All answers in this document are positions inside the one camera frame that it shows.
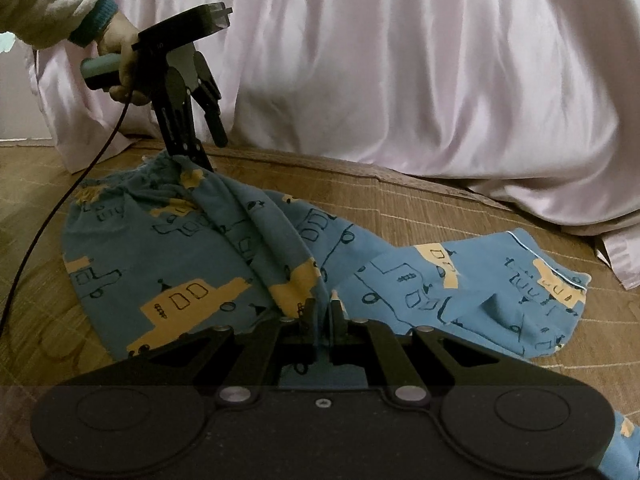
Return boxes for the blue car print pants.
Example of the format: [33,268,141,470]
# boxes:
[32,153,639,479]

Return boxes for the white knit sleeve forearm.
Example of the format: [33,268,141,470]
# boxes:
[1,0,118,49]

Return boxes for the person left hand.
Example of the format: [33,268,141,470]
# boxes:
[96,12,150,106]

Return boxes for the pink satin bed sheet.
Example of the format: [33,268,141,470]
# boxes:
[30,0,639,288]

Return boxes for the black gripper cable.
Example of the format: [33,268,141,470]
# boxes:
[0,98,132,334]

